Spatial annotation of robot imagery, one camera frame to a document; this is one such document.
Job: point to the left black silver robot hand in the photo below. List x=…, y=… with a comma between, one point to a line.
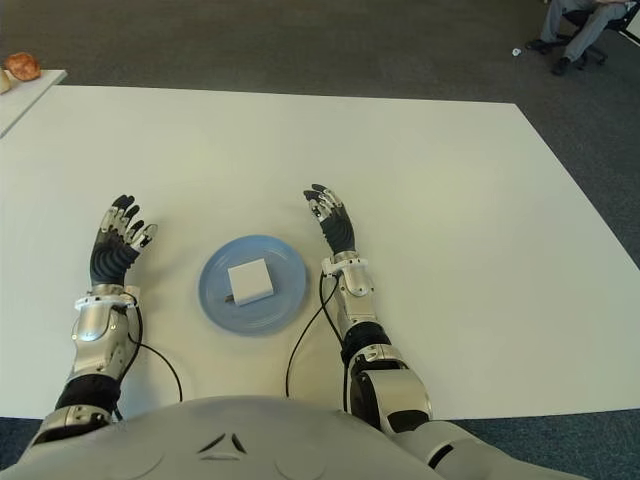
x=110, y=260

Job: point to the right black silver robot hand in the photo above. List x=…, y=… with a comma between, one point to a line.
x=340, y=230

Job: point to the white cube charger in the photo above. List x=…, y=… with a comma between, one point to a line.
x=250, y=280

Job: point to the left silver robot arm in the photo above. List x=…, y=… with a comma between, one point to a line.
x=95, y=330

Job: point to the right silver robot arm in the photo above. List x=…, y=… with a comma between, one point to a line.
x=395, y=390

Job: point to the blue round plate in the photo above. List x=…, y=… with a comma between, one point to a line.
x=285, y=300

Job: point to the pale yellow fruit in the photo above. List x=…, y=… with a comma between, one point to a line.
x=4, y=82

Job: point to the red brown fruit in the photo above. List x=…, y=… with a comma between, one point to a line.
x=22, y=67

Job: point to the grey robot torso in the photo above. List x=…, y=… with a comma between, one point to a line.
x=225, y=440

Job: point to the seated person in grey trousers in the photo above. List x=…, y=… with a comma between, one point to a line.
x=582, y=35

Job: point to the black office chair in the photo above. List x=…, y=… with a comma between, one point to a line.
x=575, y=19

